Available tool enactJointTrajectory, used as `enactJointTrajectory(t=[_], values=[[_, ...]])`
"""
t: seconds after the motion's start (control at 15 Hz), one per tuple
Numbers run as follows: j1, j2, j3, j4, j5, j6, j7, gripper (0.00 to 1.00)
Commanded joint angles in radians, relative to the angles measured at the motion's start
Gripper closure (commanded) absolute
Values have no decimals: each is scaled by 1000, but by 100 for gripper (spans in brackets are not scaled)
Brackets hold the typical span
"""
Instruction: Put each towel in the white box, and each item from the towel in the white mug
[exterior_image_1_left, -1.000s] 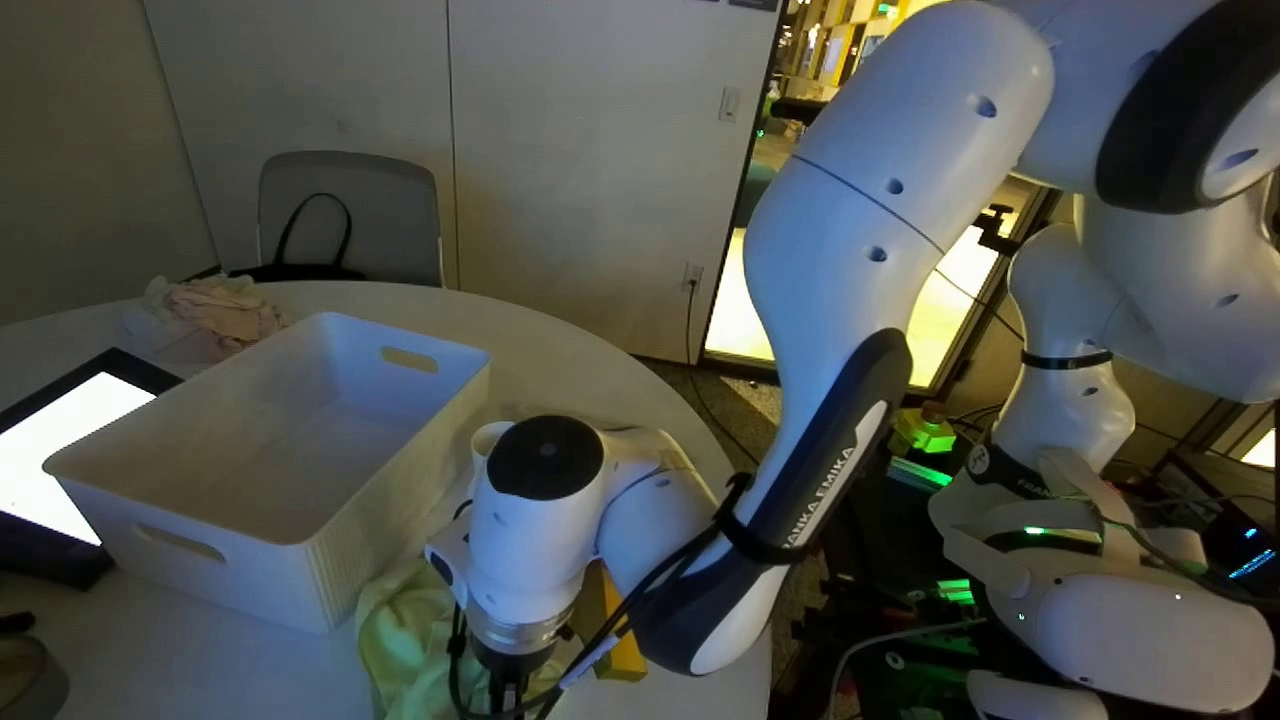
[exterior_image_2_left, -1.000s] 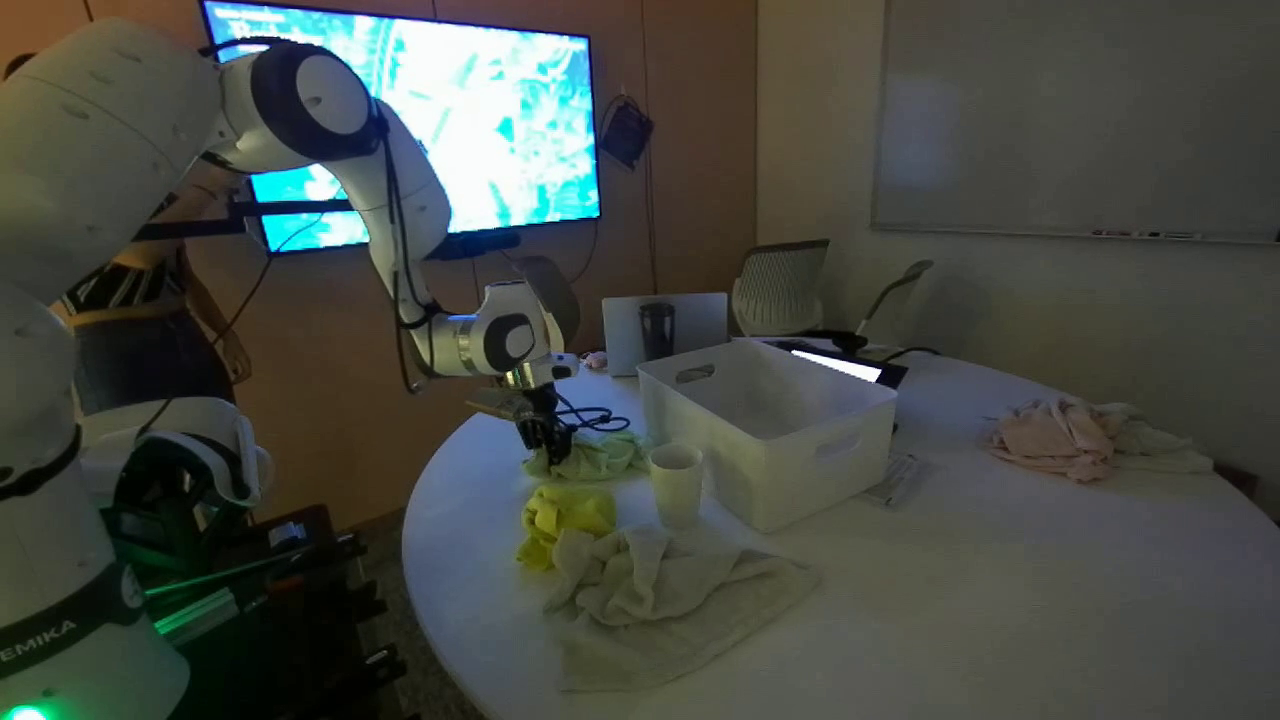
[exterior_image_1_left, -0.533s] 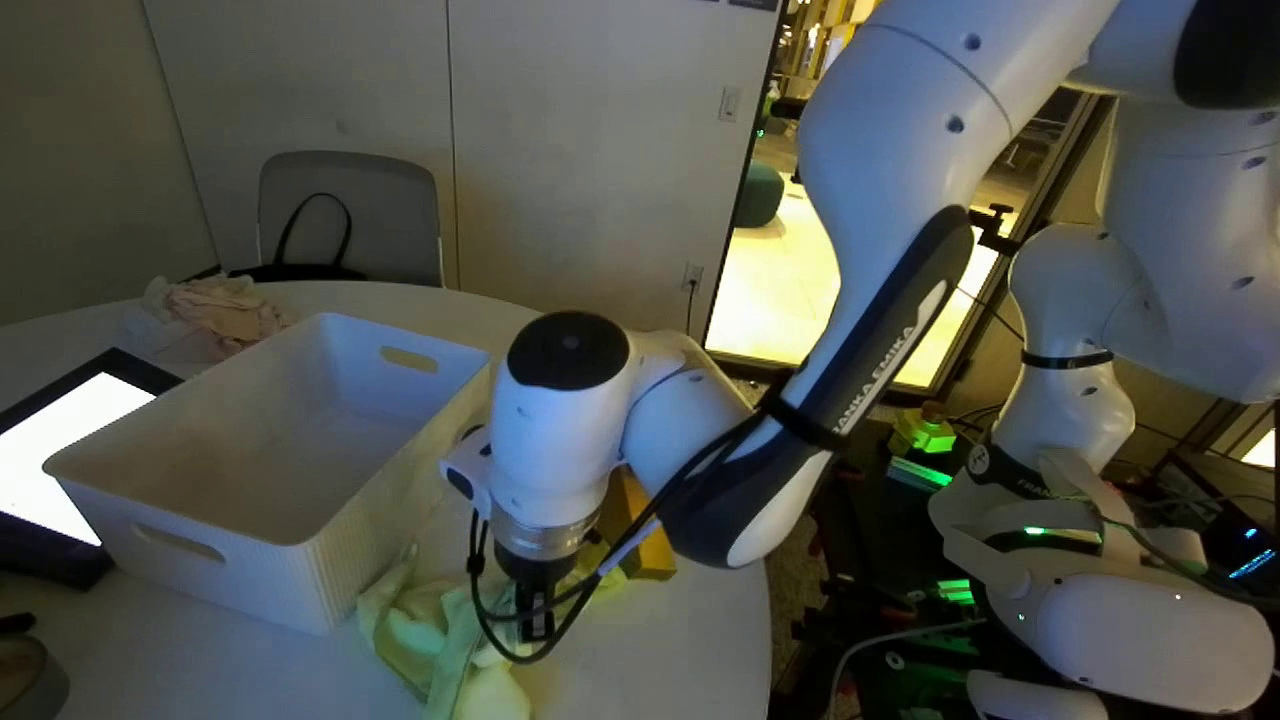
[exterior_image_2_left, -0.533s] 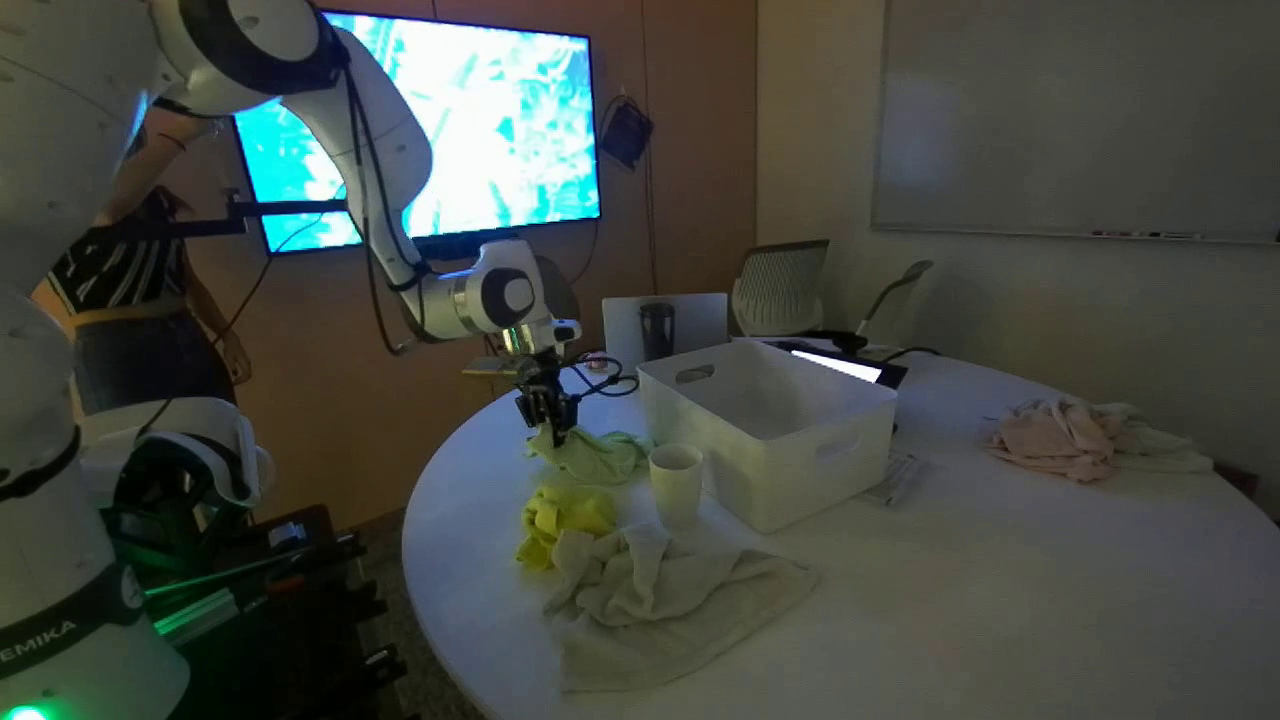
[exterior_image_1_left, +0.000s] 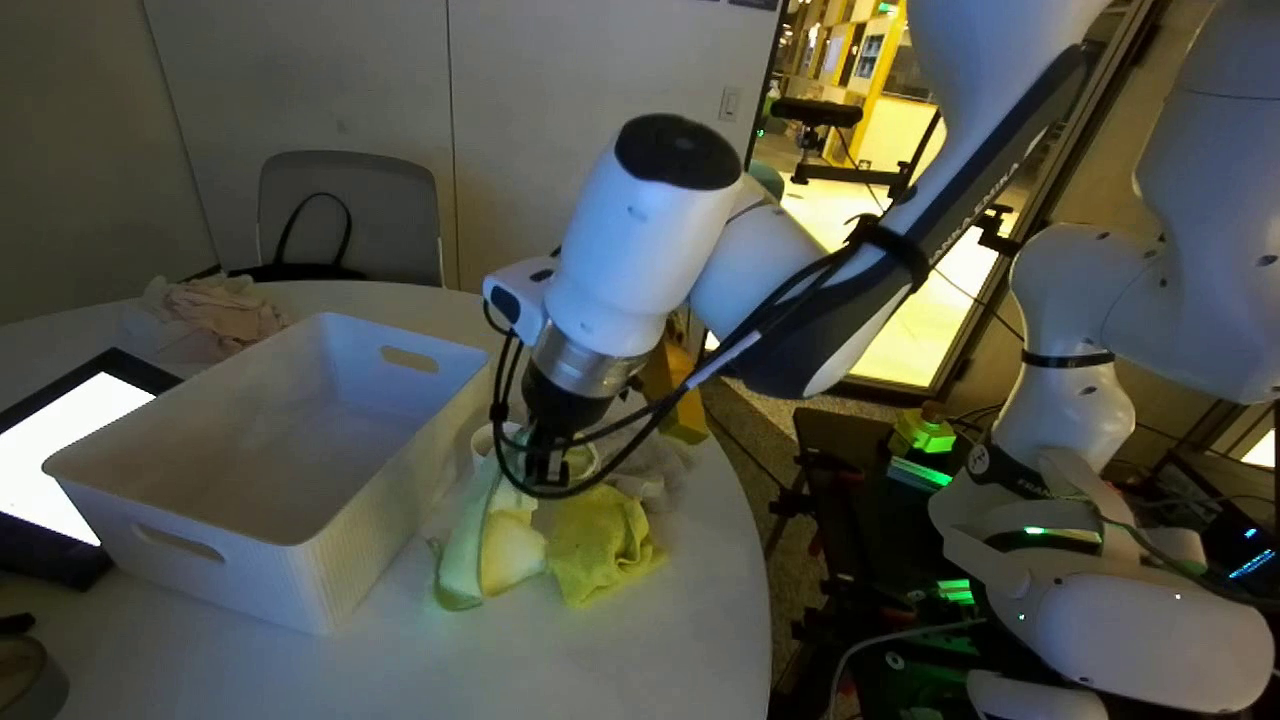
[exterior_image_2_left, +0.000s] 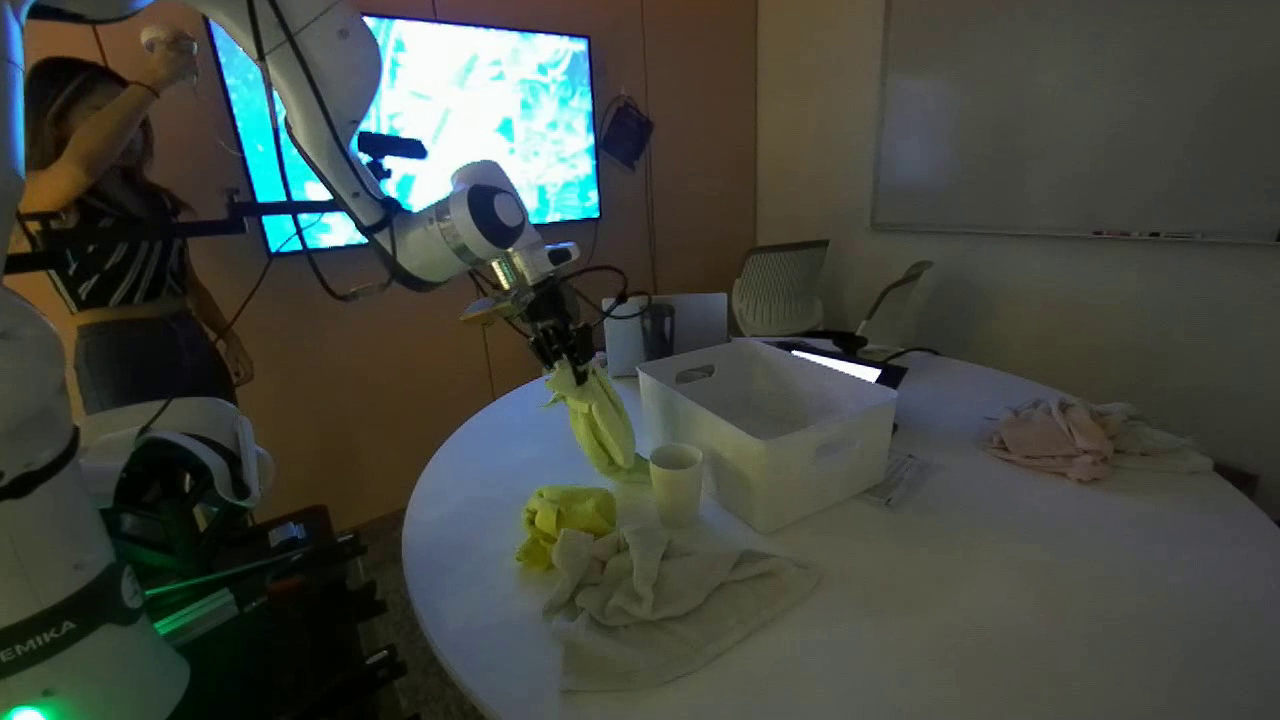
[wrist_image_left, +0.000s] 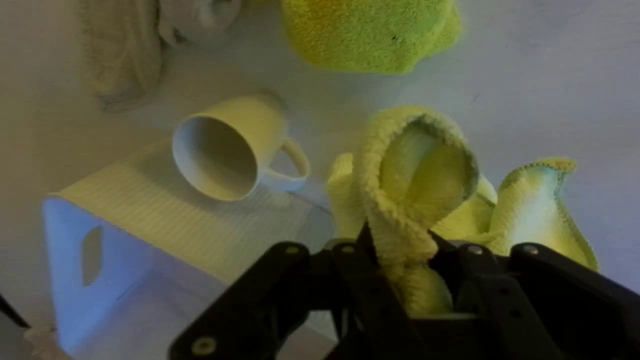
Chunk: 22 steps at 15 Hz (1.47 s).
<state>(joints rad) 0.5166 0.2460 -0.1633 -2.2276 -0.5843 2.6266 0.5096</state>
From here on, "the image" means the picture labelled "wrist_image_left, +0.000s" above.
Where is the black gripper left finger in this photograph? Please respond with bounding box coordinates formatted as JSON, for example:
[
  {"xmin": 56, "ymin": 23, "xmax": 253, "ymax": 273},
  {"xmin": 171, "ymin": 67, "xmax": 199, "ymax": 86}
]
[{"xmin": 167, "ymin": 224, "xmax": 418, "ymax": 360}]

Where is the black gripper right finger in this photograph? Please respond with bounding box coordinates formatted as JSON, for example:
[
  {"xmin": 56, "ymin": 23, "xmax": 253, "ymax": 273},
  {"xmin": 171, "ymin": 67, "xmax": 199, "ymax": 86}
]
[{"xmin": 425, "ymin": 230, "xmax": 640, "ymax": 360}]

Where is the pale yellow-green towel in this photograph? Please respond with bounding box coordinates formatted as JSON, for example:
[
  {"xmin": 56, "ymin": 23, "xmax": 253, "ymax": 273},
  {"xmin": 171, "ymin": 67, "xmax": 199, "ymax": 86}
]
[{"xmin": 324, "ymin": 103, "xmax": 601, "ymax": 318}]

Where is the white beige towel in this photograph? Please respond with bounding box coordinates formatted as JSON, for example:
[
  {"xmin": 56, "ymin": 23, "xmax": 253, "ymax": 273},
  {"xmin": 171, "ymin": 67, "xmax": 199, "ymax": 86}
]
[{"xmin": 77, "ymin": 0, "xmax": 246, "ymax": 113}]

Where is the white plastic storage box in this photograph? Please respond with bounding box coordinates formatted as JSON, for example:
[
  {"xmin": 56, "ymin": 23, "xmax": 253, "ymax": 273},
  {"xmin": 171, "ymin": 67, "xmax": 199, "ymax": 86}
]
[{"xmin": 42, "ymin": 137, "xmax": 335, "ymax": 356}]

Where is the white ceramic mug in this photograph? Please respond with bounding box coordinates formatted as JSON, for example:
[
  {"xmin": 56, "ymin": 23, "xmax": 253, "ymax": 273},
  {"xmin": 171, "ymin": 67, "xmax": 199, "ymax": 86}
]
[{"xmin": 170, "ymin": 91, "xmax": 314, "ymax": 203}]

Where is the bright yellow towel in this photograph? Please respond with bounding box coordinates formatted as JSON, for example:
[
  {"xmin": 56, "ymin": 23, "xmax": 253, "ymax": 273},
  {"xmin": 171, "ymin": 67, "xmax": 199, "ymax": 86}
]
[{"xmin": 278, "ymin": 0, "xmax": 463, "ymax": 76}]

